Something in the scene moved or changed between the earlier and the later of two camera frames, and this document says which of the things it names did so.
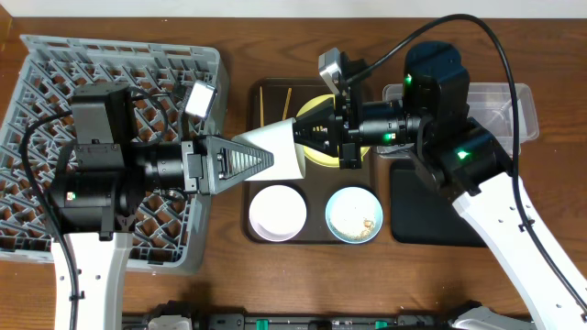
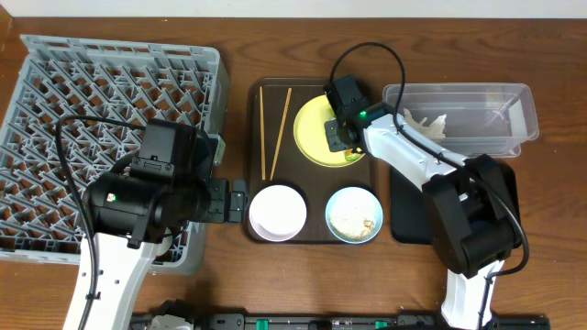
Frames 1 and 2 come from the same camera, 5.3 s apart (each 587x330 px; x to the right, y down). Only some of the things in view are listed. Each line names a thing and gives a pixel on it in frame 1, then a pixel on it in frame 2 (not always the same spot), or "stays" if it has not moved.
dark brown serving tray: [275, 100] stays
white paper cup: [289, 158] → [161, 248]
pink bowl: [278, 213] stays
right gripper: [344, 130] → [334, 135]
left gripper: [195, 166] → [218, 200]
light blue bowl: [354, 214] stays
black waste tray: [422, 214] stays
